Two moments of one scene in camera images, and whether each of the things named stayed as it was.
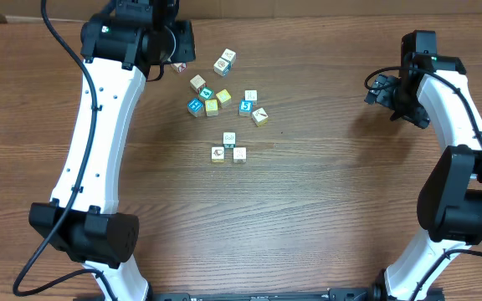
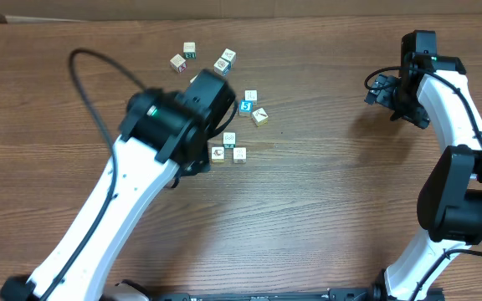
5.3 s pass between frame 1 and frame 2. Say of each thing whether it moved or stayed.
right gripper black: stayed
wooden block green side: stayed
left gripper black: moved
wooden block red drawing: stayed
